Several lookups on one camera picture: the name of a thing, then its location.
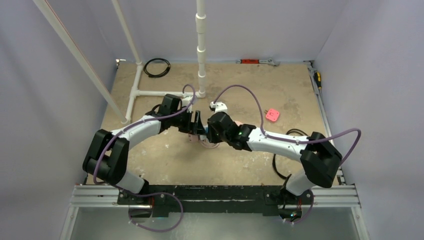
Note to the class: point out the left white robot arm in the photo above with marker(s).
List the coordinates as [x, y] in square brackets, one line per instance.
[108, 152]

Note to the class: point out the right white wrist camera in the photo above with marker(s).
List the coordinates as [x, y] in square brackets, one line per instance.
[218, 107]

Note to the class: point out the dusty pink plug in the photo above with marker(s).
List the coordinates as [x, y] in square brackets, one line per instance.
[193, 138]

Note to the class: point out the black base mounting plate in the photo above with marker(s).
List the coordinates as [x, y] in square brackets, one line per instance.
[267, 200]

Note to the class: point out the aluminium extrusion rail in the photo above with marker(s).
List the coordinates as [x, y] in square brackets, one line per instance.
[104, 196]

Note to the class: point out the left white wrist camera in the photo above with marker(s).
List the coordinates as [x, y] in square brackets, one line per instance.
[186, 100]

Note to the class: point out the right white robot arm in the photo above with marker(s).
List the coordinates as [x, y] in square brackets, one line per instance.
[320, 160]

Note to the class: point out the pink round power strip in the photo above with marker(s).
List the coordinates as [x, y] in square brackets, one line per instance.
[238, 123]

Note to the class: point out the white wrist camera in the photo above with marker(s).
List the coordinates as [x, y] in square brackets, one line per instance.
[186, 100]
[218, 107]

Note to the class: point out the pink plug adapter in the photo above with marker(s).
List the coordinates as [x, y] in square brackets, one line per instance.
[272, 115]

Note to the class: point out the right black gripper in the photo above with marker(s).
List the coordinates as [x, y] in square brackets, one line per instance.
[209, 126]

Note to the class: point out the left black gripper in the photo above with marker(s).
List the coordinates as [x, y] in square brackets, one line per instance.
[195, 128]

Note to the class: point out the white PVC pipe frame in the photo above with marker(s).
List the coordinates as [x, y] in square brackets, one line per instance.
[58, 26]

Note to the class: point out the yellow handled screwdriver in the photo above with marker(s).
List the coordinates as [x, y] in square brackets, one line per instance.
[317, 79]

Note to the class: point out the red adjustable wrench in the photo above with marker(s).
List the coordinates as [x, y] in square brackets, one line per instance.
[269, 61]

